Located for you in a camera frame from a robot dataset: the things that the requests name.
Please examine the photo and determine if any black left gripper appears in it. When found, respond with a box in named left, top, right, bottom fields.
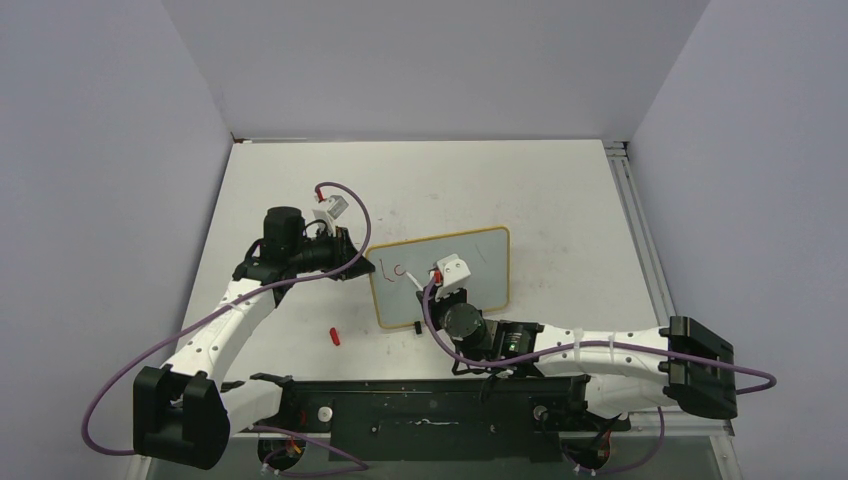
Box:
left=289, top=225, right=374, bottom=281

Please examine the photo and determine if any white marker pen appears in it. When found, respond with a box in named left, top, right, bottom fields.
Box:
left=405, top=271, right=424, bottom=291

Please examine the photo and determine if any yellow framed small whiteboard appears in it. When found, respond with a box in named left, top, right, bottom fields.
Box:
left=366, top=226, right=511, bottom=329

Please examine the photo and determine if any red marker cap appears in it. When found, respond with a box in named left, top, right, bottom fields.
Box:
left=329, top=327, right=341, bottom=346

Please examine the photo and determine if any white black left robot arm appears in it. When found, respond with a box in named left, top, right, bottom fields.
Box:
left=133, top=196, right=375, bottom=470

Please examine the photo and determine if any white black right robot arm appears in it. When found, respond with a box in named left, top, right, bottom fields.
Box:
left=416, top=289, right=738, bottom=428

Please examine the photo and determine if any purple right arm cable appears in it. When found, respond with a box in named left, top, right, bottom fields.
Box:
left=421, top=274, right=778, bottom=397

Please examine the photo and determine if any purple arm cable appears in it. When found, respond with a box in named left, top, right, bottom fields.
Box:
left=421, top=274, right=778, bottom=397
left=81, top=181, right=372, bottom=478

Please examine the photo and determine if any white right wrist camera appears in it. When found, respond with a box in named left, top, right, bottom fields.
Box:
left=435, top=254, right=471, bottom=296

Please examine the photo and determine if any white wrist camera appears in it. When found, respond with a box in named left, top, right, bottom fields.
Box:
left=435, top=254, right=471, bottom=296
left=312, top=195, right=349, bottom=233

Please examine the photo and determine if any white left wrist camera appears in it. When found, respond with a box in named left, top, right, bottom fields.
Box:
left=312, top=195, right=349, bottom=233

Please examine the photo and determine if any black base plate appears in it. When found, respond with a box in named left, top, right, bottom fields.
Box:
left=260, top=377, right=631, bottom=462

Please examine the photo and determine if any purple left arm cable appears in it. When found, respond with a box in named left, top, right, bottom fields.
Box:
left=81, top=181, right=372, bottom=478

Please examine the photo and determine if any aluminium rail at table edge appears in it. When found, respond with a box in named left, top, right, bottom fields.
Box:
left=602, top=141, right=677, bottom=326

